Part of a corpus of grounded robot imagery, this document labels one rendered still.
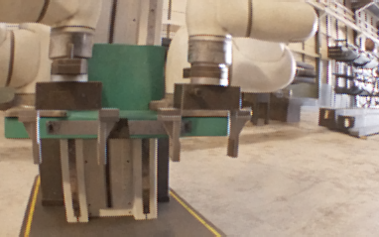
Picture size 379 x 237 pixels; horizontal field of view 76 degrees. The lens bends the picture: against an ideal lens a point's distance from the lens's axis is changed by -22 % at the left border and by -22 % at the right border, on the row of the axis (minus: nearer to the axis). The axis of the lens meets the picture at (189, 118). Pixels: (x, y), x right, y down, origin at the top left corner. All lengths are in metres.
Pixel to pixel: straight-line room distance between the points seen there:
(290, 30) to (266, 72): 0.28
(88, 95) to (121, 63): 0.43
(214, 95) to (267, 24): 0.18
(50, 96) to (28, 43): 0.27
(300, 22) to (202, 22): 0.20
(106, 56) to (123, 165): 0.39
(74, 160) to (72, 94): 0.50
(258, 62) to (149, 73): 0.34
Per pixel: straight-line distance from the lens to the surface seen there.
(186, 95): 0.58
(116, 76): 0.94
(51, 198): 1.22
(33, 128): 0.55
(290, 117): 8.21
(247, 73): 0.87
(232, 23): 0.59
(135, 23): 1.06
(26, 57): 0.77
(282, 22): 0.61
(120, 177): 1.08
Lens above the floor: 0.80
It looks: 6 degrees down
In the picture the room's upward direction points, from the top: 2 degrees clockwise
